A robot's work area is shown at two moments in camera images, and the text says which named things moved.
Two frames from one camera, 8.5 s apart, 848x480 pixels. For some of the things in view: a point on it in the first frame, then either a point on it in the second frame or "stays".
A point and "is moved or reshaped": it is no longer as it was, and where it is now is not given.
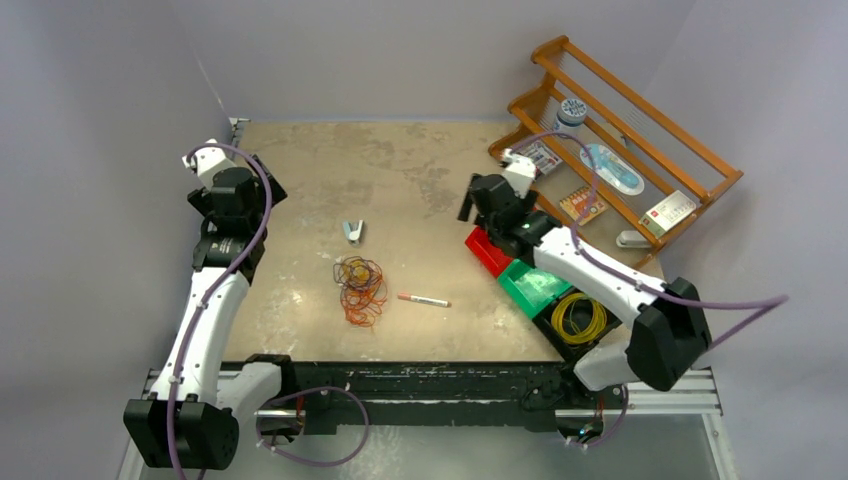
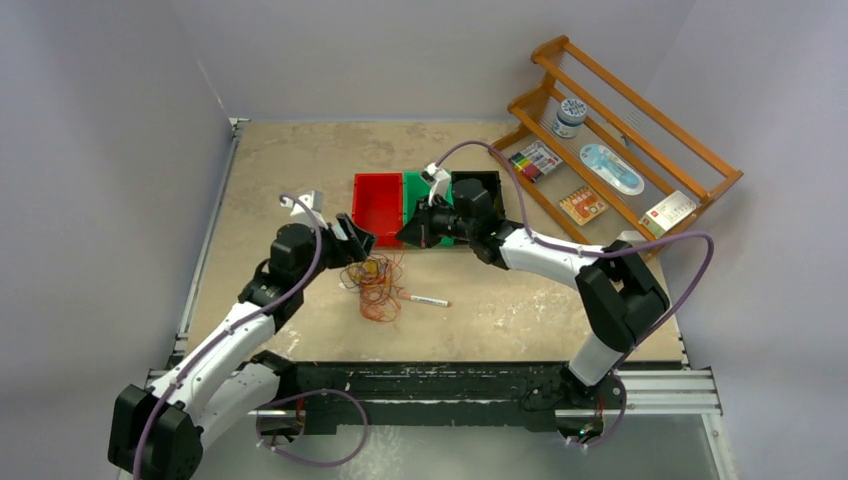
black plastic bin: x=544 y=321 is moved or reshaped
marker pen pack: x=543 y=159 stays
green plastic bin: x=530 y=290 to x=415 y=186
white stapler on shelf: x=632 y=239 stays
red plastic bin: x=493 y=259 is moved or reshaped
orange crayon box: x=583 y=205 stays
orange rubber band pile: x=363 y=292 is moved or reshaped
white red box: x=667 y=213 stays
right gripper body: x=467 y=209 to x=440 y=223
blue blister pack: x=613 y=168 stays
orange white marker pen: x=433 y=301 stays
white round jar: x=570 y=115 stays
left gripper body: x=276 y=195 to x=335 y=254
